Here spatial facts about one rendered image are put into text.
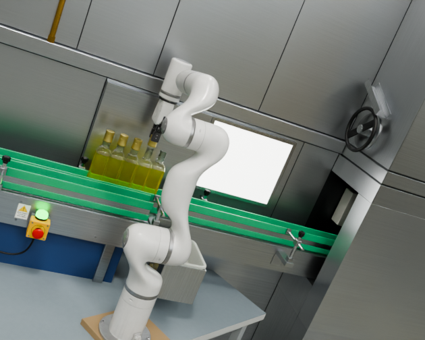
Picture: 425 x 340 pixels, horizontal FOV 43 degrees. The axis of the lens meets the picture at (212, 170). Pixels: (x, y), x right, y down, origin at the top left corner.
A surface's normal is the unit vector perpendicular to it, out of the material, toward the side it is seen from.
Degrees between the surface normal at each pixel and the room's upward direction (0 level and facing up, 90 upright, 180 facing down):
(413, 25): 90
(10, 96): 90
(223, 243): 90
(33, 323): 0
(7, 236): 90
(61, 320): 0
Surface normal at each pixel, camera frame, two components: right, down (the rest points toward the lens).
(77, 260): 0.26, 0.37
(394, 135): -0.90, -0.25
